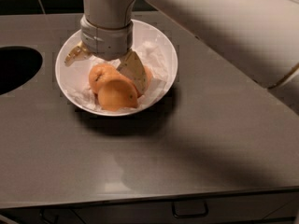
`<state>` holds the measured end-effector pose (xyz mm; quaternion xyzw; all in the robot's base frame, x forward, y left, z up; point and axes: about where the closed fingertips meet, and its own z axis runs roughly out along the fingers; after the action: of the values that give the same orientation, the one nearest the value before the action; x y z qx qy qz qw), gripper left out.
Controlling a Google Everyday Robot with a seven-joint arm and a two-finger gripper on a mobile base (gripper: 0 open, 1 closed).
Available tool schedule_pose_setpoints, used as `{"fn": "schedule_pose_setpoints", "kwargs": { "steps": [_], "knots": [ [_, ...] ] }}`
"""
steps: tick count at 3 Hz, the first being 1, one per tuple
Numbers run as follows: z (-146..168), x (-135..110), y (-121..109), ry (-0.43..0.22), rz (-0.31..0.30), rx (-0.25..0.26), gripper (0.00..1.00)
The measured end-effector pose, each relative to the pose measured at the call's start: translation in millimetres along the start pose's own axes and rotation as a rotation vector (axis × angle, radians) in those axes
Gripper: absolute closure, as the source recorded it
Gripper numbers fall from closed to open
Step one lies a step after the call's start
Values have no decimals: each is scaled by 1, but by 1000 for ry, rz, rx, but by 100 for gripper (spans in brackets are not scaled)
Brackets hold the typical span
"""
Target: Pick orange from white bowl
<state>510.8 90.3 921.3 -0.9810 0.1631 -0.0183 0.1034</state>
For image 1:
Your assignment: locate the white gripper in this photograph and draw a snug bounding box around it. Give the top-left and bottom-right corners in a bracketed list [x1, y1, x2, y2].
[64, 17, 148, 95]

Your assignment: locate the orange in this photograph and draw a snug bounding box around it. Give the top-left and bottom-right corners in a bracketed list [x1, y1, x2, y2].
[97, 79, 138, 111]
[137, 65, 153, 97]
[89, 63, 120, 94]

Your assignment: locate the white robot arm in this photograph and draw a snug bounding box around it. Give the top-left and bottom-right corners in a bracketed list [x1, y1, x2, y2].
[64, 0, 299, 111]

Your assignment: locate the large white bowl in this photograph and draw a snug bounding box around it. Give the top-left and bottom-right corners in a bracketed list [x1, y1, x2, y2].
[55, 20, 178, 104]

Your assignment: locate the white crumpled paper towel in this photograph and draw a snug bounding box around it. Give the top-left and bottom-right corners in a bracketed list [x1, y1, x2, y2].
[57, 42, 171, 116]

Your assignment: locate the grey drawer front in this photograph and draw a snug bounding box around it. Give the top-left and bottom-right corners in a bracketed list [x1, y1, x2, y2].
[75, 192, 298, 224]

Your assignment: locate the black drawer handle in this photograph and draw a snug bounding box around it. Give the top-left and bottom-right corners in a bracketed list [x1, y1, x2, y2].
[171, 200, 209, 218]

